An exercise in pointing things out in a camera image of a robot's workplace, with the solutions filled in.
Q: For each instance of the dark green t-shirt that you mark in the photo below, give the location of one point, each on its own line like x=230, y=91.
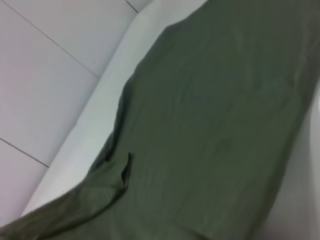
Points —
x=212, y=125

